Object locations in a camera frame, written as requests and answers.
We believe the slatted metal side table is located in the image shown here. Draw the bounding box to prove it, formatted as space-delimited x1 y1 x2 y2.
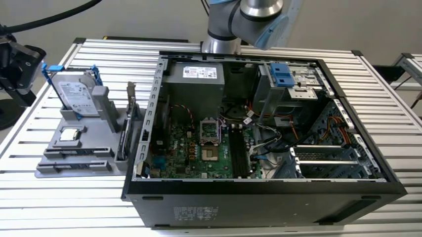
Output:
390 52 422 91

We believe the orange red wire bundle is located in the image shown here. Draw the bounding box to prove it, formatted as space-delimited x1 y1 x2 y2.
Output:
317 116 353 149

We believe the grey parts rack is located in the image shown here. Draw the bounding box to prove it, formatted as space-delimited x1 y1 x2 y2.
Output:
35 86 149 179

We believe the grey power supply unit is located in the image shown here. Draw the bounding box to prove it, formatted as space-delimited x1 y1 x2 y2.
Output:
163 61 228 117

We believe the hard disk in blue carrier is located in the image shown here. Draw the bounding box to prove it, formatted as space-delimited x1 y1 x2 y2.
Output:
41 63 105 121

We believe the black cable bundle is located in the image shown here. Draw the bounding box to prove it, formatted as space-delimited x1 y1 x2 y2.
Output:
260 122 320 155

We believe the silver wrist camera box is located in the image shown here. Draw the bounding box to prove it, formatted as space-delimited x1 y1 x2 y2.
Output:
14 44 49 96

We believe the silver expansion slot cover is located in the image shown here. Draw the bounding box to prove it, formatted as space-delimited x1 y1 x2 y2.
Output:
294 145 344 150
297 160 360 165

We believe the silver CPU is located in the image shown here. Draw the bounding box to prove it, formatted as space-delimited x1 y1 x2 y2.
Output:
58 128 81 142

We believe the metal socket cover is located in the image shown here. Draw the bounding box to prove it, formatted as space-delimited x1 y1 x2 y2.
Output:
200 118 221 146

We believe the blue port block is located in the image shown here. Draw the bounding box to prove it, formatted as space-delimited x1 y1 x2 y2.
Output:
153 155 166 171

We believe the black camera cable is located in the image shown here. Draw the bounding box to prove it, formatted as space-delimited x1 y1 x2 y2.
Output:
0 0 103 34

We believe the blue plastic drive latch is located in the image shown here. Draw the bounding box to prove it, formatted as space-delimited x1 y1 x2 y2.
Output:
269 63 296 87

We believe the graphics card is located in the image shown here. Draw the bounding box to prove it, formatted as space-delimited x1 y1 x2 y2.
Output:
117 81 139 161

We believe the green motherboard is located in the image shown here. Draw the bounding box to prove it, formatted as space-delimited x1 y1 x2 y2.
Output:
150 120 265 180

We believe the CPU socket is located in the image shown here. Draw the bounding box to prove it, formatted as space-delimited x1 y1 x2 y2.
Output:
202 145 221 161

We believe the black open PC case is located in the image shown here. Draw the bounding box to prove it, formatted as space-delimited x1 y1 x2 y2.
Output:
121 50 409 229

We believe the black round base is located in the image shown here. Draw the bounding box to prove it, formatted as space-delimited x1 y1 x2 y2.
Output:
0 98 27 130

